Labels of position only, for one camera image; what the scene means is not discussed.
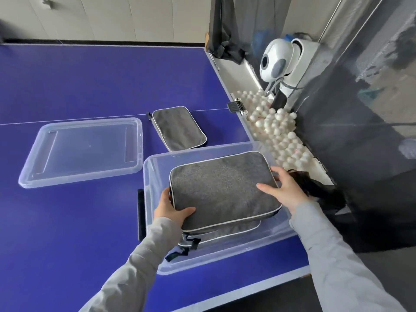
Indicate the person's left hand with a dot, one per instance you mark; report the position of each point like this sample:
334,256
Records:
165,212

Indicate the person's right hand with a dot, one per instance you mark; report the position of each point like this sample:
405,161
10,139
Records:
291,193

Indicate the person's left thumb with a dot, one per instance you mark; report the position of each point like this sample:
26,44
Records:
186,212

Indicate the person's right thumb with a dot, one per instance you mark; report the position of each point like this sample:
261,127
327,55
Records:
267,187

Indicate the large grey zip case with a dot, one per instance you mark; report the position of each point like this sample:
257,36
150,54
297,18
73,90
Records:
224,188

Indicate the person's left forearm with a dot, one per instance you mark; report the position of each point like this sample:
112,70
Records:
136,269

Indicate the person's right forearm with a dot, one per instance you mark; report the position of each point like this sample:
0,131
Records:
334,263

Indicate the clear plastic storage box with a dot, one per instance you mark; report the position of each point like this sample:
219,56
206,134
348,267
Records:
156,172

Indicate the pile of white table tennis balls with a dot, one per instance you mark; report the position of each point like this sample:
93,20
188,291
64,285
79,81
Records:
279,128

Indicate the small grey zip case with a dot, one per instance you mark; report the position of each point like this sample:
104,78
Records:
178,128

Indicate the black net clamp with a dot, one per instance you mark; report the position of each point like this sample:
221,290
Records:
235,105

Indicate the black catch net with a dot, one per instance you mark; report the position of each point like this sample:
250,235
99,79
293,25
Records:
357,133

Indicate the white ball collection tray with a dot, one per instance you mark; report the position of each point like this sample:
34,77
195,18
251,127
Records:
234,74

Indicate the clear plastic box lid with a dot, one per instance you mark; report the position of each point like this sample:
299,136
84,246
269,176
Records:
81,152

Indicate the white ball launcher robot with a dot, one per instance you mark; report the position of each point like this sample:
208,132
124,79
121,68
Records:
282,61

